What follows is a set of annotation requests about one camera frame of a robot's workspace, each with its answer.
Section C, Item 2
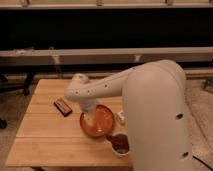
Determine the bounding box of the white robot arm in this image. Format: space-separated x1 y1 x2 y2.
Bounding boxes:
65 60 193 171

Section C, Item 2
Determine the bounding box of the wooden table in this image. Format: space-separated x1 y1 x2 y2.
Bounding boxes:
6 79 131 168

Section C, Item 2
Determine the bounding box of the white horizontal rail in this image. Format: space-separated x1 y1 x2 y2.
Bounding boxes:
0 47 213 66

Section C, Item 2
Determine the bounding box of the orange ceramic bowl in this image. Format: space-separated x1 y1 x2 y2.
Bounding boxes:
80 105 114 137

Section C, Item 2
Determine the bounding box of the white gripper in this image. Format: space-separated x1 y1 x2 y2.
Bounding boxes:
80 102 96 123

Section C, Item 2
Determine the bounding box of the black floor cable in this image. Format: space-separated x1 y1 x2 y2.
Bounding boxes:
192 154 213 171

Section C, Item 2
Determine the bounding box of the white rectangular box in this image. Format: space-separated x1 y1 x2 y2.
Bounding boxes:
116 111 125 125

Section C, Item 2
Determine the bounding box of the white cup with brown contents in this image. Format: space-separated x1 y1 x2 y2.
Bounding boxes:
106 133 130 157

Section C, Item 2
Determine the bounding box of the dark chocolate bar package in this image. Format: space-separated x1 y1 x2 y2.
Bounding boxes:
54 99 72 117

